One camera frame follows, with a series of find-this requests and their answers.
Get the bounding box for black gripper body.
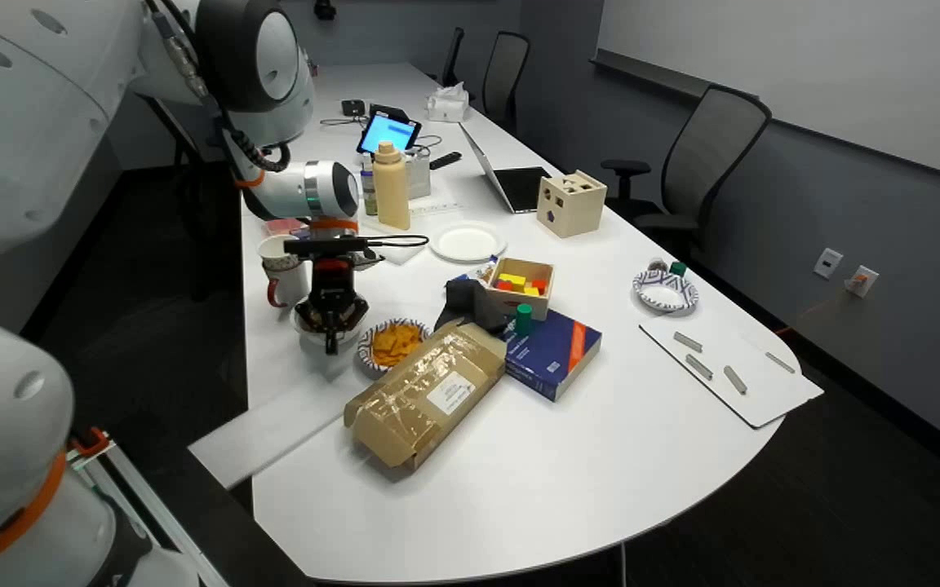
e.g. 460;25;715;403
283;235;372;327

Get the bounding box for white cereal bowl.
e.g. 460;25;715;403
293;313;359;363

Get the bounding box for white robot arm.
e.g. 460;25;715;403
0;0;359;587

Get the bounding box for small bowl orange snacks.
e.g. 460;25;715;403
359;321;426;376

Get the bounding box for white foam tray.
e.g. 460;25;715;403
359;218;426;265

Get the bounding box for brown paper package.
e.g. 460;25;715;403
344;323;506;473

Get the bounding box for white round plate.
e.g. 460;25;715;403
432;224;506;265

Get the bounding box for cream bottle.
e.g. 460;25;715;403
372;144;412;228

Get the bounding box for green cylinder block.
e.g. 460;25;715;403
512;302;534;332

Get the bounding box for wooden box coloured blocks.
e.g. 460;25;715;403
480;257;551;321

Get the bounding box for tablet with lit screen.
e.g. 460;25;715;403
356;111;420;156

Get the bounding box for crumpled white plastic bag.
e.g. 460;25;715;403
426;85;471;124

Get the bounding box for silver laptop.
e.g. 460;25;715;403
460;128;545;212

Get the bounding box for wooden shape sorter cube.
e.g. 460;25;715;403
534;171;607;238

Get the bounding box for black office chair far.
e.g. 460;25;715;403
480;31;532;128

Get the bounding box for black office chair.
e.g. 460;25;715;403
480;31;532;128
605;85;770;257

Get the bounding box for white board with strips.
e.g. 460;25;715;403
638;310;821;429

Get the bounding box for black office chair right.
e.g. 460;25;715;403
605;85;770;257

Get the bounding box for white mug red handle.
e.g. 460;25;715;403
261;235;306;307

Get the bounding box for coiled white cable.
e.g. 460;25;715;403
630;265;700;321

